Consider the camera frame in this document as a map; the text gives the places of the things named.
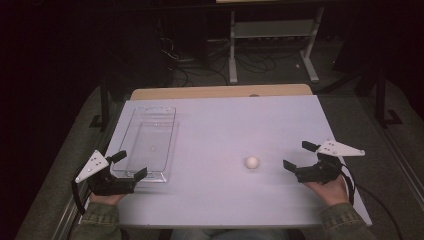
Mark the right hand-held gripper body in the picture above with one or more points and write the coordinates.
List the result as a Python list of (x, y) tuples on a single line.
[(321, 171)]

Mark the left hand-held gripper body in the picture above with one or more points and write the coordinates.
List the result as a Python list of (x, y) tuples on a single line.
[(100, 181)]

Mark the clear plastic container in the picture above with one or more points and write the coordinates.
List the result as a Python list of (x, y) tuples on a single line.
[(150, 143)]

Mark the white ball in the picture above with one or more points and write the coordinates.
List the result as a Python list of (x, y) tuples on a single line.
[(252, 162)]

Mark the person's left hand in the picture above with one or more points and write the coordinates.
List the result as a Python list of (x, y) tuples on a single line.
[(106, 199)]

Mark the person's right hand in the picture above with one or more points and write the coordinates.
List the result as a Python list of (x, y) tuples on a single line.
[(330, 192)]

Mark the black metal stand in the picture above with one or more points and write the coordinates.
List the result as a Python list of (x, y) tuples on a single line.
[(381, 96), (104, 106)]

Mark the wooden table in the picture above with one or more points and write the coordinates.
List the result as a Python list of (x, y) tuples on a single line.
[(220, 91)]

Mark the white metal desk frame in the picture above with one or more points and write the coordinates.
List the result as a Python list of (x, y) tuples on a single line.
[(273, 30)]

